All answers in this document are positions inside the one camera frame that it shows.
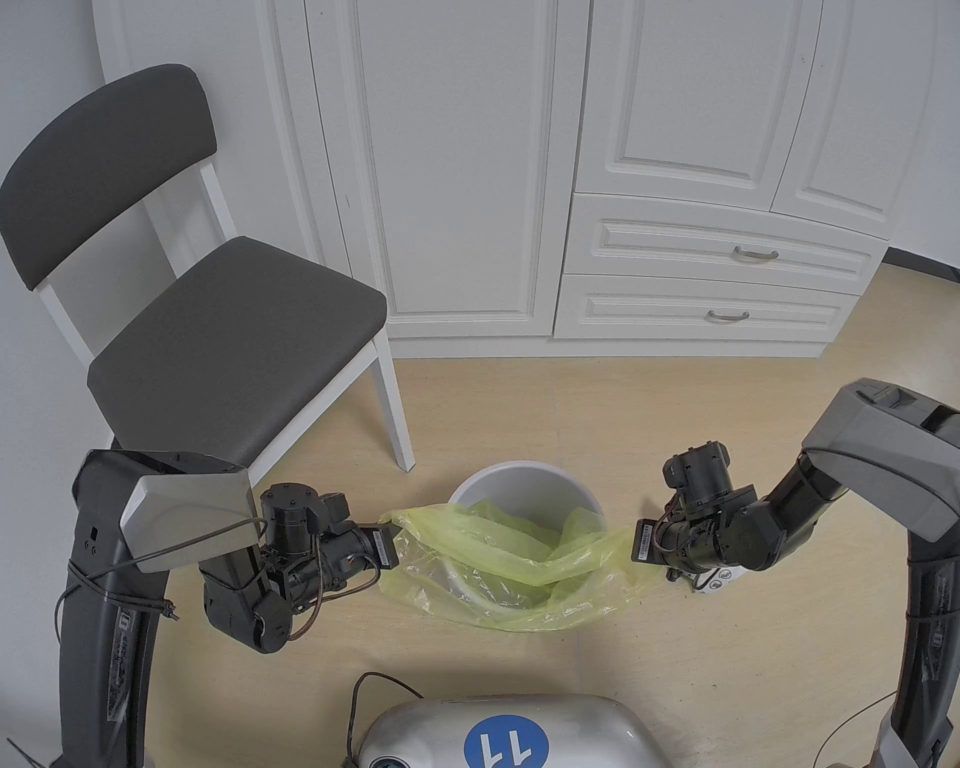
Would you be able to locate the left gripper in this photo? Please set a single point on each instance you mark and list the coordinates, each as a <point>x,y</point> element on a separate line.
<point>356,551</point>

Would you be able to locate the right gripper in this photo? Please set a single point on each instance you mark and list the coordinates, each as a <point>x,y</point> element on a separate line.
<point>686,547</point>

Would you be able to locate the black plastic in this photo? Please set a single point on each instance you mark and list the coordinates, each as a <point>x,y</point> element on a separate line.
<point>679,576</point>

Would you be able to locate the yellow plastic bag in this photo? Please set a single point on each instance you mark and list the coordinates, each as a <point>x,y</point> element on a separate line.
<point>525,570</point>

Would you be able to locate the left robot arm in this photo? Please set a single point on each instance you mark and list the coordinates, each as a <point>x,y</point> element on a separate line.
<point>105,637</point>

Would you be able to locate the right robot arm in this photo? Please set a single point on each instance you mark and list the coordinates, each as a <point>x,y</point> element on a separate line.
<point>885,457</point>

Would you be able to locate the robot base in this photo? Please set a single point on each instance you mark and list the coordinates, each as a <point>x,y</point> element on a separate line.
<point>510,735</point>

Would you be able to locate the white trash bin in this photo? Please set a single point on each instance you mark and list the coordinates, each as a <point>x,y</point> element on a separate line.
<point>525,484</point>

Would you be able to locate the crumpled white printed wrapper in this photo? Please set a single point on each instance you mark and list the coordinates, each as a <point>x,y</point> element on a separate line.
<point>720,581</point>

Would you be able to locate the grey white chair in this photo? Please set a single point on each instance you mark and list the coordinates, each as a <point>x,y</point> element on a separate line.
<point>240,337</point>

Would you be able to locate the white wardrobe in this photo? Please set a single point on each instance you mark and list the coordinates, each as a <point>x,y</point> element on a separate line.
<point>465,187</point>

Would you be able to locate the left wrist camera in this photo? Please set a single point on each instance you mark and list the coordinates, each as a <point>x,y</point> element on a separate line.
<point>335,510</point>

